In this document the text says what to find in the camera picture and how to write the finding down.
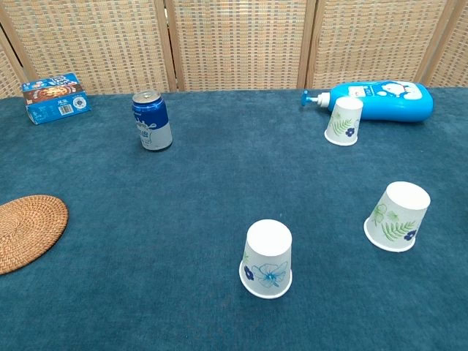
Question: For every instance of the paper cup large blue flower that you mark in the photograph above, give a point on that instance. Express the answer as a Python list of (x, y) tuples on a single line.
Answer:
[(265, 256)]

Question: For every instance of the paper cup fern small flower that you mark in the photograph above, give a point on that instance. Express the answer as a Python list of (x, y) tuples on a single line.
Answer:
[(343, 124)]

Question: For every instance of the dark teal table cloth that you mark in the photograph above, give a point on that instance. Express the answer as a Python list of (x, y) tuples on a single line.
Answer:
[(204, 190)]

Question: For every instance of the blue and white drink can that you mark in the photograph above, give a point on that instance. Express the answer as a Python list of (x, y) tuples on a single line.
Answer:
[(151, 124)]

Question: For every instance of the woven bamboo folding screen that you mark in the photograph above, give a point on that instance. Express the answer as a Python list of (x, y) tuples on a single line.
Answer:
[(237, 44)]

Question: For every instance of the paper cup big green leaves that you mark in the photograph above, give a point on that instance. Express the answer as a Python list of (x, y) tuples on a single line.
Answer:
[(398, 215)]

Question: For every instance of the blue pump soap bottle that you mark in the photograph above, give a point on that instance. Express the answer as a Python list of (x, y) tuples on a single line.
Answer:
[(395, 106)]

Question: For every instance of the blue cookie box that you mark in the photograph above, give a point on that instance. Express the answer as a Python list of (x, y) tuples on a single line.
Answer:
[(55, 98)]

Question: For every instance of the round woven rattan coaster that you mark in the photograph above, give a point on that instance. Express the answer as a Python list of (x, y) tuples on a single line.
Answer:
[(25, 230)]

